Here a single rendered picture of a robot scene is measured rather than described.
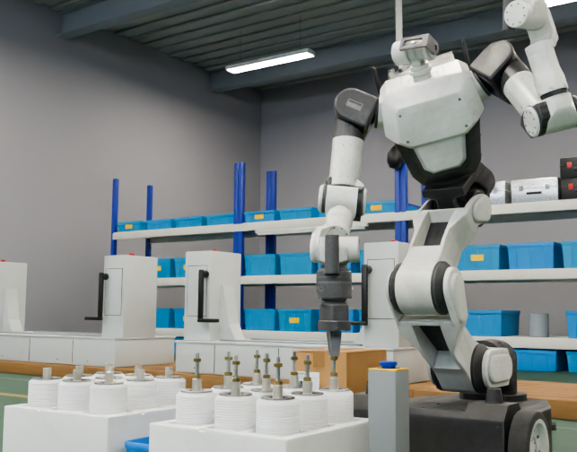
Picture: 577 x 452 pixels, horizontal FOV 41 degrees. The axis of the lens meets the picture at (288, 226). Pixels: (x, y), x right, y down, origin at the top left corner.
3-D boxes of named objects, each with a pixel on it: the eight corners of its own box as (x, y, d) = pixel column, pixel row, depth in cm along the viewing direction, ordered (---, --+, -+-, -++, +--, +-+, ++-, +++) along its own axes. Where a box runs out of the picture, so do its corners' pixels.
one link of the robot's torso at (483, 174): (463, 196, 255) (450, 148, 248) (502, 194, 248) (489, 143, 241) (435, 239, 235) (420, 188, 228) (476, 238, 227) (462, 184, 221)
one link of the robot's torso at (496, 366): (451, 384, 247) (450, 343, 249) (513, 388, 236) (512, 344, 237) (424, 389, 230) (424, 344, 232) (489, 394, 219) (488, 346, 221)
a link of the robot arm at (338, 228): (310, 266, 193) (316, 244, 205) (346, 266, 191) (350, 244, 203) (309, 243, 190) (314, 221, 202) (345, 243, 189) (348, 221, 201)
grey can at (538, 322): (532, 336, 631) (532, 313, 633) (551, 336, 622) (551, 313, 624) (527, 336, 618) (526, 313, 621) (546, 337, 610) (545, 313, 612)
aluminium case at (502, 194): (482, 212, 685) (481, 191, 687) (523, 210, 662) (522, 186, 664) (461, 207, 651) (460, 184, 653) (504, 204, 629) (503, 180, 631)
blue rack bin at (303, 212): (306, 225, 795) (306, 214, 797) (338, 223, 774) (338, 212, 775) (278, 220, 754) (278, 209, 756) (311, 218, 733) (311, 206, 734)
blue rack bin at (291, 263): (306, 277, 790) (306, 256, 792) (338, 276, 769) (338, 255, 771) (278, 274, 748) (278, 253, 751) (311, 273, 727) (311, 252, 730)
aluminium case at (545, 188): (524, 210, 662) (523, 186, 664) (570, 206, 642) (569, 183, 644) (510, 204, 626) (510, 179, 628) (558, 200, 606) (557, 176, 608)
